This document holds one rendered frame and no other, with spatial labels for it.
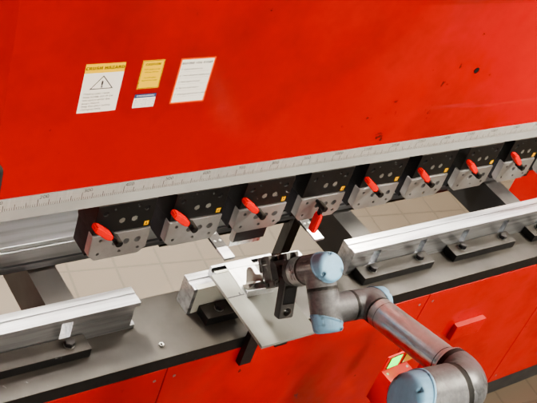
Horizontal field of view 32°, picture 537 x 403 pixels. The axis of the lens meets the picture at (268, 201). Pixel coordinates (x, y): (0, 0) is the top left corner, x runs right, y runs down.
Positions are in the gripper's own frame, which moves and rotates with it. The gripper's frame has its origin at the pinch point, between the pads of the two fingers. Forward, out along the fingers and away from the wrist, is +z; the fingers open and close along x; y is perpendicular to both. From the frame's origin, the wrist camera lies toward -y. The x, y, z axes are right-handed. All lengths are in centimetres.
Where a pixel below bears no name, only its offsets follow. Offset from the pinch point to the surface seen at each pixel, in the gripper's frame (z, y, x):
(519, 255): 12, -6, -114
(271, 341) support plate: -11.1, -14.0, 5.3
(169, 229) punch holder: -14.8, 17.3, 30.5
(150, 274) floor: 141, 10, -38
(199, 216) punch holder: -16.2, 19.4, 22.5
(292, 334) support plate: -10.7, -13.6, -1.5
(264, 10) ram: -59, 56, 23
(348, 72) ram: -45, 46, -8
